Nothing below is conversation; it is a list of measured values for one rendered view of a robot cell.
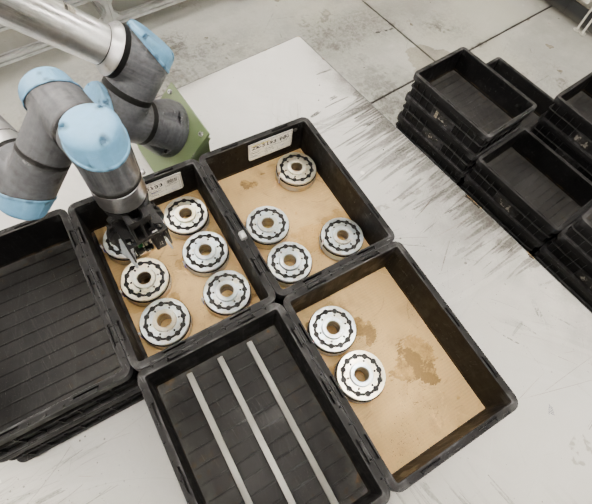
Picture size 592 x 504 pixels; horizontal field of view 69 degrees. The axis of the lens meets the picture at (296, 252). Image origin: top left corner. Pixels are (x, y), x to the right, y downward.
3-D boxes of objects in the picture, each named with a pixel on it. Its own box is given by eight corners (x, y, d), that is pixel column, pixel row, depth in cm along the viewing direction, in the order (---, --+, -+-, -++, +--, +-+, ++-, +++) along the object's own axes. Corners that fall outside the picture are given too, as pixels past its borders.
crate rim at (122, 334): (69, 211, 94) (64, 205, 92) (197, 163, 103) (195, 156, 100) (136, 375, 80) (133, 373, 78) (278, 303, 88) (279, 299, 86)
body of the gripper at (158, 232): (135, 266, 74) (114, 231, 63) (111, 229, 76) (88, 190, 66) (175, 243, 76) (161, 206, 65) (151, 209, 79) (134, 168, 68)
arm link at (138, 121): (117, 126, 113) (66, 113, 102) (140, 81, 108) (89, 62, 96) (139, 154, 109) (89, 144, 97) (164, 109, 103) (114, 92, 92)
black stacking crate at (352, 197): (202, 186, 111) (197, 158, 101) (301, 147, 120) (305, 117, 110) (277, 316, 97) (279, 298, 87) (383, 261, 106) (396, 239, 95)
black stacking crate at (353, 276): (277, 318, 97) (280, 300, 87) (383, 262, 105) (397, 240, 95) (377, 492, 83) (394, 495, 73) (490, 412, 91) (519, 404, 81)
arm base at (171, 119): (144, 141, 122) (112, 134, 114) (163, 91, 118) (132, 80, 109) (175, 167, 116) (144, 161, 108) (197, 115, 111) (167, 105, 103)
